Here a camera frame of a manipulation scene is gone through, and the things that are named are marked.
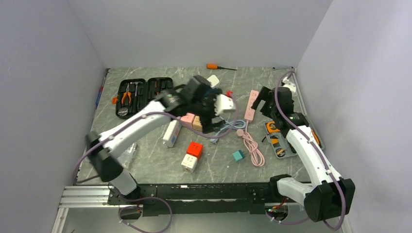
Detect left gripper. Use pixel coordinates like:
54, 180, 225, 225
190, 90, 226, 134

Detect pink cube socket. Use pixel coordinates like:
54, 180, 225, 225
180, 113, 195, 128

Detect pink power strip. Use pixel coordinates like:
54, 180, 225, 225
244, 90, 259, 121

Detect beige cube socket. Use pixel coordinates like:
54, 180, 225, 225
192, 116, 203, 132

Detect light blue cable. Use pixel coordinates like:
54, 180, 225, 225
210, 119, 247, 144

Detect white long power strip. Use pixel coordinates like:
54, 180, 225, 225
162, 120, 182, 148

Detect red cube socket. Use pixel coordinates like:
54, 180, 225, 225
186, 141, 203, 160

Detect pink cable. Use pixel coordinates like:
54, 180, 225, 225
236, 120, 266, 167

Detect grey tool tray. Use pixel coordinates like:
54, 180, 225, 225
264, 120, 324, 160

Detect black tool case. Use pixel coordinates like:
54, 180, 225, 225
112, 77, 173, 119

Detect teal plug adapter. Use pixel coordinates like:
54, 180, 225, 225
232, 150, 245, 162

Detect white cube socket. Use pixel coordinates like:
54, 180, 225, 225
181, 154, 198, 173

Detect clear plastic screw box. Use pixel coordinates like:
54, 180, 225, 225
118, 143, 137, 169

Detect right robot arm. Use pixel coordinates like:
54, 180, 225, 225
251, 86, 355, 222

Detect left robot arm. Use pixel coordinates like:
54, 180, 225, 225
85, 75, 236, 204

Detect white charger plug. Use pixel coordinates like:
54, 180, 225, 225
206, 75, 220, 88

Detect orange tape measure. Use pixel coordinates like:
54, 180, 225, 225
265, 121, 280, 134

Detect black electrical tape roll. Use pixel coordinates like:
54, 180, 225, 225
275, 148, 286, 158

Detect orange pliers in case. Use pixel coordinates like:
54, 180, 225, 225
121, 83, 131, 106

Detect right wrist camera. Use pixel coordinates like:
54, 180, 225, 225
282, 78, 297, 95

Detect orange handled screwdriver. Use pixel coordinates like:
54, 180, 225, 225
206, 64, 237, 71

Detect blue pen at wall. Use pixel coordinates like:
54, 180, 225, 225
95, 77, 106, 107

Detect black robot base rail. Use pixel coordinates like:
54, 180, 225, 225
107, 183, 294, 216

